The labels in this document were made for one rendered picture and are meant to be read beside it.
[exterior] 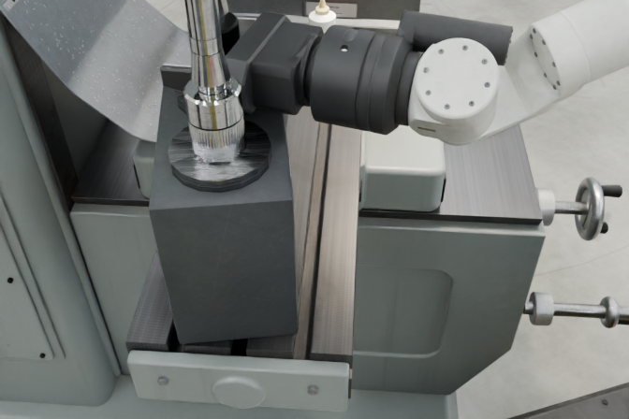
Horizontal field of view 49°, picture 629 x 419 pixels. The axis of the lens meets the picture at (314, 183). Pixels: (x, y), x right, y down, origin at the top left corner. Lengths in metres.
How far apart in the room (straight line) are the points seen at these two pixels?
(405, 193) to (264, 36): 0.52
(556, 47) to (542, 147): 1.90
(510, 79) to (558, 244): 1.52
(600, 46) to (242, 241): 0.33
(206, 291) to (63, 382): 0.91
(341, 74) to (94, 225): 0.73
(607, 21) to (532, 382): 1.32
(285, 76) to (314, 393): 0.32
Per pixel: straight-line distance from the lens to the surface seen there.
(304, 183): 0.87
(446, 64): 0.56
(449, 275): 1.22
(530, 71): 0.65
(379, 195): 1.09
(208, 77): 0.55
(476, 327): 1.34
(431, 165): 1.08
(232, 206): 0.57
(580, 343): 1.93
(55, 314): 1.36
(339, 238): 0.80
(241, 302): 0.67
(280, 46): 0.63
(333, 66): 0.59
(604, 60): 0.61
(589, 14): 0.61
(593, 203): 1.31
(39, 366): 1.51
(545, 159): 2.44
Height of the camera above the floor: 1.48
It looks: 42 degrees down
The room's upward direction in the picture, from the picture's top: 1 degrees counter-clockwise
